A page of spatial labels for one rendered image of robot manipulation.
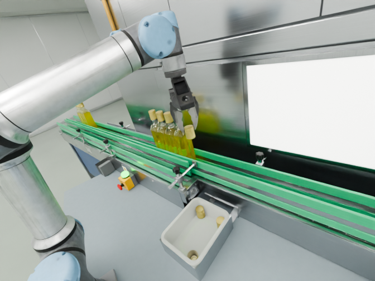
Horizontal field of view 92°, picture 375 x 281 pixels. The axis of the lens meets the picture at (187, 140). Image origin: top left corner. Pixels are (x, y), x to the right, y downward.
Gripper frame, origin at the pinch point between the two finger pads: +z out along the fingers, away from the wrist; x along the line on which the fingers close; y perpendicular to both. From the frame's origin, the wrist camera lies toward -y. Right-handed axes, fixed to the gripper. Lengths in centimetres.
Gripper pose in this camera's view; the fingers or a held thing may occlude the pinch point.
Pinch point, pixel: (188, 128)
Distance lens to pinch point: 65.4
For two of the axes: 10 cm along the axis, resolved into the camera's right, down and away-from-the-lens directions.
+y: -1.7, -4.6, 8.7
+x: -9.6, 2.6, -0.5
